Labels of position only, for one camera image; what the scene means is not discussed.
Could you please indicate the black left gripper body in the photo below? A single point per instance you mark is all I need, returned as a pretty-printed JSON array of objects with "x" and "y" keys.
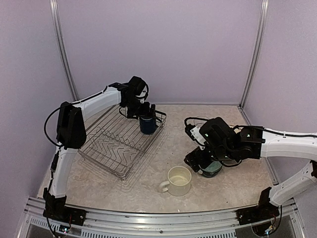
[{"x": 135, "y": 108}]

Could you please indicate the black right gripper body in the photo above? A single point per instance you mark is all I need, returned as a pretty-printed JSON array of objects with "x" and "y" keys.
[{"x": 204, "y": 161}]

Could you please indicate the dark blue mug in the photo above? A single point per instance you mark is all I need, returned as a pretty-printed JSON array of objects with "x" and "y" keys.
[{"x": 148, "y": 125}]

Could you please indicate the navy white bowl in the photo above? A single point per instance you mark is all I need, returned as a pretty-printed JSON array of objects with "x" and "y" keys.
[{"x": 208, "y": 174}]

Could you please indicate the white ceramic mug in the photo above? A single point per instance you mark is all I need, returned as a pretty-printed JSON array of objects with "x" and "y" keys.
[{"x": 178, "y": 181}]

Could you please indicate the clear glass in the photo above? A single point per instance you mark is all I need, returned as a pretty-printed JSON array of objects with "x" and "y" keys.
[{"x": 200, "y": 120}]

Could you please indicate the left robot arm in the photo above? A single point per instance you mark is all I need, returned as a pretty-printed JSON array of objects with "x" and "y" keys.
[{"x": 71, "y": 133}]

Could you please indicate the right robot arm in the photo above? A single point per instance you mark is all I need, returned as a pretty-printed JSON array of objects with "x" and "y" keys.
[{"x": 218, "y": 142}]

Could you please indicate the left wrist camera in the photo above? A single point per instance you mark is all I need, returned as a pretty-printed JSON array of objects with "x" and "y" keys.
[{"x": 143, "y": 95}]

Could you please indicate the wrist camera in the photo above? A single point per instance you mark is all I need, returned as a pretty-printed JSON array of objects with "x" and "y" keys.
[
  {"x": 143, "y": 95},
  {"x": 196, "y": 136}
]

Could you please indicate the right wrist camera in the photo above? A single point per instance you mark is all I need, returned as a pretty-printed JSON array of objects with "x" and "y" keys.
[{"x": 196, "y": 136}]

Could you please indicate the wire dish rack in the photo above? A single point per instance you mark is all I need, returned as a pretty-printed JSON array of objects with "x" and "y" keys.
[{"x": 115, "y": 144}]

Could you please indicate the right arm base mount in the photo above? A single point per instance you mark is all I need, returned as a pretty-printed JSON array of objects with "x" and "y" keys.
[{"x": 263, "y": 211}]

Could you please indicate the aluminium front rail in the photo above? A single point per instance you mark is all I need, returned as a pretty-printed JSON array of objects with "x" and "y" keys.
[{"x": 102, "y": 223}]

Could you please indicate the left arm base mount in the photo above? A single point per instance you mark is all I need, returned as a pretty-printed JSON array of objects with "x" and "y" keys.
[{"x": 56, "y": 209}]

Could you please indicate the left aluminium frame post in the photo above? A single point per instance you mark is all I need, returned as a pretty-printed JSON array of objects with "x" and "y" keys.
[{"x": 62, "y": 49}]

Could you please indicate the aluminium frame post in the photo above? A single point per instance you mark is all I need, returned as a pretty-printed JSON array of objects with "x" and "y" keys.
[
  {"x": 62, "y": 49},
  {"x": 256, "y": 53}
]

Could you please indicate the right aluminium frame post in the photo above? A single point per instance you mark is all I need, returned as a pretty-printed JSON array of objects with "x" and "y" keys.
[{"x": 256, "y": 53}]

